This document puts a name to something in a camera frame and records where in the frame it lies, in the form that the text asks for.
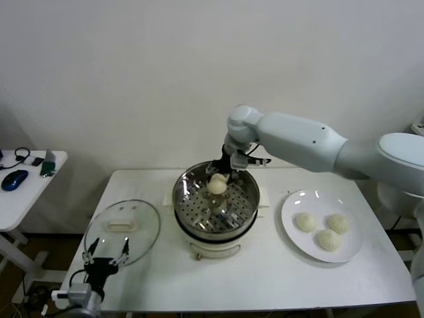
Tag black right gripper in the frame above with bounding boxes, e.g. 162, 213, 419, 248
204, 147, 241, 186

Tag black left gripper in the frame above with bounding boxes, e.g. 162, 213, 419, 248
82, 237, 131, 292

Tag white steamed baozi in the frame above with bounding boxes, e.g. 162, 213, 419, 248
294, 212, 317, 232
313, 229, 342, 253
327, 213, 351, 235
207, 173, 229, 196

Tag glass lid with white handle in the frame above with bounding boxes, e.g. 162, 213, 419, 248
83, 198, 162, 268

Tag stainless steel steamer basket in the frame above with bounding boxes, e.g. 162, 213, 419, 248
161, 161, 272, 235

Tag white electric pot base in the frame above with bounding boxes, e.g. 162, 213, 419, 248
174, 207, 259, 262

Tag white side table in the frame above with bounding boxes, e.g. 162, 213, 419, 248
0, 150, 69, 289

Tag white round plate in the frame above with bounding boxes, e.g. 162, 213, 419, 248
280, 189, 364, 264

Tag green and grey tool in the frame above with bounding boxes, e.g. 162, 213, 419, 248
39, 148, 57, 179

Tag blue computer mouse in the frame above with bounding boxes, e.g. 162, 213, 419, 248
1, 169, 29, 192

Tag white stand foot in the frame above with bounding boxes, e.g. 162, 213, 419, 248
405, 233, 419, 262

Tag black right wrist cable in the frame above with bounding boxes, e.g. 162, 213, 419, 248
246, 142, 273, 166

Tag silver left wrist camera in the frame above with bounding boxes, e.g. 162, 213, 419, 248
51, 283, 92, 301

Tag black floor cables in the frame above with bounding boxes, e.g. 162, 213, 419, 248
13, 284, 62, 314

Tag thin black looped cable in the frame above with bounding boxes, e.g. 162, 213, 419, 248
0, 147, 32, 170

